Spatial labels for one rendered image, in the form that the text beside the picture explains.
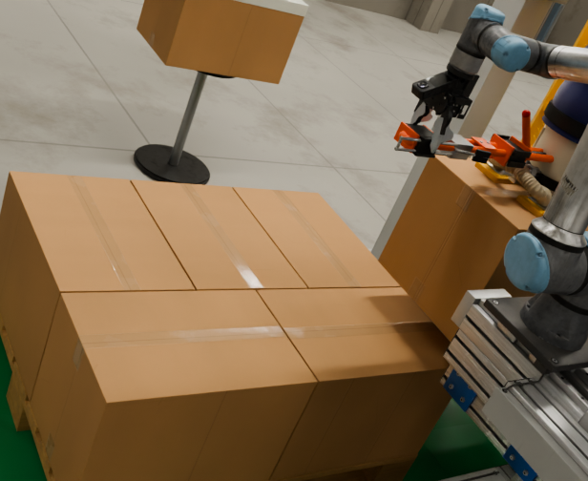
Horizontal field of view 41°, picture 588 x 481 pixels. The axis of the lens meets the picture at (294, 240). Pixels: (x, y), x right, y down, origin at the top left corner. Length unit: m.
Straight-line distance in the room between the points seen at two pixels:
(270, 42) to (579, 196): 2.39
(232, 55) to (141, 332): 1.91
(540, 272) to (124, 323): 1.05
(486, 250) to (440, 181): 0.27
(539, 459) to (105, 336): 1.05
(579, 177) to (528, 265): 0.20
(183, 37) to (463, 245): 1.77
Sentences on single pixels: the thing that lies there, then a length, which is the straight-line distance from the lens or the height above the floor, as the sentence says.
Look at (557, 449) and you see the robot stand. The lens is 1.69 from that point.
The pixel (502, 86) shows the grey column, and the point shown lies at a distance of 3.68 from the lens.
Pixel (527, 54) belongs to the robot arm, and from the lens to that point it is 1.89.
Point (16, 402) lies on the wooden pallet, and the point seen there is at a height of 0.07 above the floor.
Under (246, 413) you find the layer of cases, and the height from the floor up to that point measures 0.45.
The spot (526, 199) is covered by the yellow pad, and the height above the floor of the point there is 1.09.
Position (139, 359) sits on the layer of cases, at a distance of 2.01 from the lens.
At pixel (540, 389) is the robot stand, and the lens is 1.80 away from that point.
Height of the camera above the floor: 1.82
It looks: 28 degrees down
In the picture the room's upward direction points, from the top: 23 degrees clockwise
